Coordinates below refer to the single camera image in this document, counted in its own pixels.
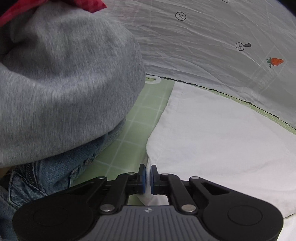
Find white trousers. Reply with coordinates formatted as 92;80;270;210
136;81;296;241

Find blue denim jeans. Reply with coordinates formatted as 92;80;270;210
1;120;125;240

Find green grid cutting mat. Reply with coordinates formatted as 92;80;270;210
79;77;295;182

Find grey sweatshirt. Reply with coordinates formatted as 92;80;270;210
1;1;145;168

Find white carrot-print sheet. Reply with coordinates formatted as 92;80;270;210
105;1;295;126

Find red fabric basket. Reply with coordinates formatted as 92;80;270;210
1;0;107;27

